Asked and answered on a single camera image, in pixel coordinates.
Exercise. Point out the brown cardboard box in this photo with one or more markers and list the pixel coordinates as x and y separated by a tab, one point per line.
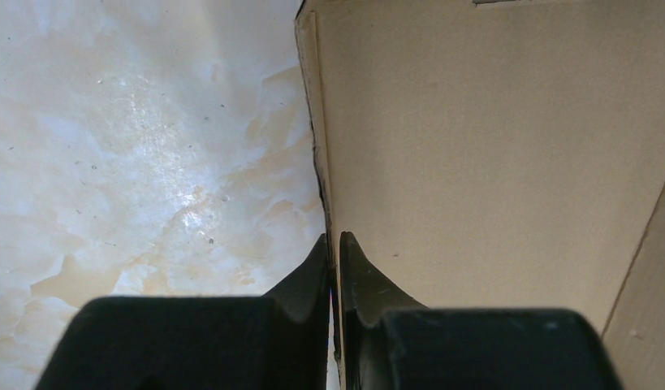
500	154

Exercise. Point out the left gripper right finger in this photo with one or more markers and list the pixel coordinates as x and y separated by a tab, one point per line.
389	340

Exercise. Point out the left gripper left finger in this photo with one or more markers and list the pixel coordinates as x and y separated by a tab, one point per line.
278	340

